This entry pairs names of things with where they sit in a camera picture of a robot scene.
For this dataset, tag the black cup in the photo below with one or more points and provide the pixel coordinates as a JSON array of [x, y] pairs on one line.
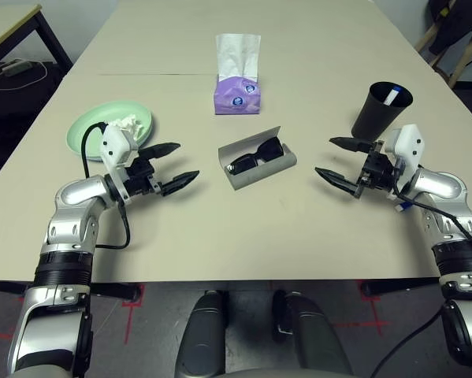
[[371, 114]]

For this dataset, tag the white tissue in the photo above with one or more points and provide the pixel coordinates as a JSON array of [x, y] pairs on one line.
[[131, 123]]

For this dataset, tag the purple tissue pack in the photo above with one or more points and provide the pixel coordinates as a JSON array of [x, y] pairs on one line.
[[235, 100]]

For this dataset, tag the grey power strip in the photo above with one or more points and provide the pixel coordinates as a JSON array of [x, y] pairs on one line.
[[15, 67]]

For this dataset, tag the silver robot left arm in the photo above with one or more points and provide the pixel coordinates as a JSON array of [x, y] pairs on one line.
[[74, 197]]

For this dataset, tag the grey robot leg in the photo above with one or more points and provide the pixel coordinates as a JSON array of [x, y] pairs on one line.
[[202, 338], [314, 338]]

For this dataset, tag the black storage case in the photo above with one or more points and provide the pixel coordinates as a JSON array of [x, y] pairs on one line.
[[15, 118]]

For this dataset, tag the beige side table black frame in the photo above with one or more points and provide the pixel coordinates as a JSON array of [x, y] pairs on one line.
[[5, 27]]

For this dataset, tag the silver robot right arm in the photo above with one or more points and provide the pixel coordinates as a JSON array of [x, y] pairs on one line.
[[440, 185]]

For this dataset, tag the grey robot right leg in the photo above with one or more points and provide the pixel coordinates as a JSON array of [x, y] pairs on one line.
[[314, 338]]

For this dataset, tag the black sunglasses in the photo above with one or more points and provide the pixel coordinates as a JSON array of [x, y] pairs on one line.
[[273, 149]]

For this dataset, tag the blue capped white marker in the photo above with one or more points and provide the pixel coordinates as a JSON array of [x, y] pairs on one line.
[[392, 96], [403, 206]]

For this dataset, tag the grey robot left leg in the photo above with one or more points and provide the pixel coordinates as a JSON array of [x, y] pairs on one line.
[[202, 338]]

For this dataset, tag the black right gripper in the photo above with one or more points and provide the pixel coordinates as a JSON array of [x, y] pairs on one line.
[[377, 173]]

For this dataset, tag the grey glasses case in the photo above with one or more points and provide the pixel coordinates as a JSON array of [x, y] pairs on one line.
[[259, 177]]

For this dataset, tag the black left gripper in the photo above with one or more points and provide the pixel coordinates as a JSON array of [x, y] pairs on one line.
[[139, 177]]

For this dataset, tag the light green plate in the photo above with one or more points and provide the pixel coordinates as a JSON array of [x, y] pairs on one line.
[[90, 126]]

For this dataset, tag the wooden stool green seat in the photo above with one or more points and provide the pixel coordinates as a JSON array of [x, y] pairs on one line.
[[463, 65]]

